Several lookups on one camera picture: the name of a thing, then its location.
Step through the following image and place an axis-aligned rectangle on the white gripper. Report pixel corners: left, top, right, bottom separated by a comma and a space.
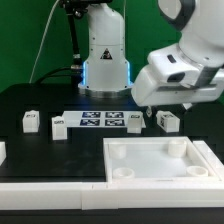
131, 65, 224, 118

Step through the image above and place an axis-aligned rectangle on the white square tabletop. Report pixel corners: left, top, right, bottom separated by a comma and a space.
103, 136, 222, 183

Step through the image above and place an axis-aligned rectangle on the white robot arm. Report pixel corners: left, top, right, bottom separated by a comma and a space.
79, 0, 224, 107

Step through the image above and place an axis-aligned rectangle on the white sheet with tags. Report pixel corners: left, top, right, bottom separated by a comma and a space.
61, 110, 147, 129

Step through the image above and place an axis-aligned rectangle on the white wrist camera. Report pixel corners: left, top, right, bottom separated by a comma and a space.
148, 45, 200, 86

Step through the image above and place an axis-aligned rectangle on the white right fence wall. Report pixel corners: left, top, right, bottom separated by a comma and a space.
193, 141, 224, 182

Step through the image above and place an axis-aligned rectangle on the white fence wall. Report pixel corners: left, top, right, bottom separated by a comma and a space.
0, 142, 6, 166
193, 141, 224, 182
0, 181, 224, 210

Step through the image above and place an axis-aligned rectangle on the black cable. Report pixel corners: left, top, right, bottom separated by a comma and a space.
35, 66, 84, 84

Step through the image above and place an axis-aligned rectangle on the white front fence wall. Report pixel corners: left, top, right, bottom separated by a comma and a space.
0, 181, 224, 210

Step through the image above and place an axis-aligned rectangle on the white cable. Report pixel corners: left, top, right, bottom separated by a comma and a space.
29, 0, 62, 84

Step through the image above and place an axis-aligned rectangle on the white left fence wall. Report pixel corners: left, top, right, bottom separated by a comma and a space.
0, 142, 6, 166

